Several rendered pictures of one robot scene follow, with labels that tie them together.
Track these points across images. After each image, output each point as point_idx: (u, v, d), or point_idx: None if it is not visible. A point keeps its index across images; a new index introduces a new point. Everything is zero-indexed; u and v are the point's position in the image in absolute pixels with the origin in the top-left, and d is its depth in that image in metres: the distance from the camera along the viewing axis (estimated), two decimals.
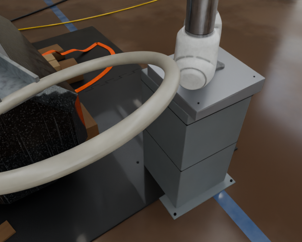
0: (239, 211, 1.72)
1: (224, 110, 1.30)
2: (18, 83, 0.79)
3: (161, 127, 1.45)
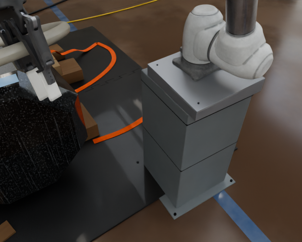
0: (239, 211, 1.72)
1: (224, 110, 1.30)
2: None
3: (161, 127, 1.45)
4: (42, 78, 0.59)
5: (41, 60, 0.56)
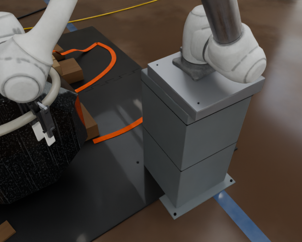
0: (239, 211, 1.72)
1: (224, 110, 1.30)
2: None
3: (161, 127, 1.45)
4: (45, 134, 0.94)
5: (47, 128, 0.90)
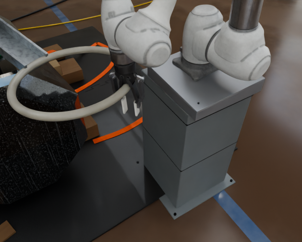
0: (239, 211, 1.72)
1: (224, 110, 1.30)
2: (30, 53, 1.23)
3: (161, 127, 1.45)
4: (136, 105, 1.05)
5: (141, 98, 1.02)
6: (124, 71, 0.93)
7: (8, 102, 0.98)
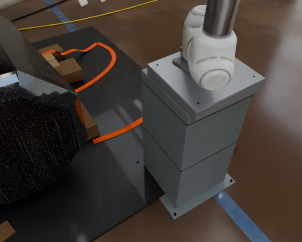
0: (239, 211, 1.72)
1: (224, 110, 1.30)
2: None
3: (161, 127, 1.45)
4: None
5: None
6: None
7: None
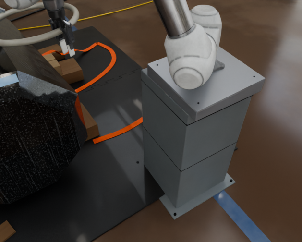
0: (239, 211, 1.72)
1: (224, 110, 1.30)
2: None
3: (161, 127, 1.45)
4: (68, 46, 1.36)
5: (69, 40, 1.32)
6: (52, 15, 1.24)
7: None
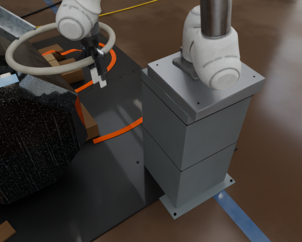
0: (239, 211, 1.72)
1: (224, 110, 1.30)
2: (19, 29, 1.39)
3: (161, 127, 1.45)
4: (100, 77, 1.17)
5: (102, 71, 1.13)
6: (84, 43, 1.06)
7: (9, 64, 1.15)
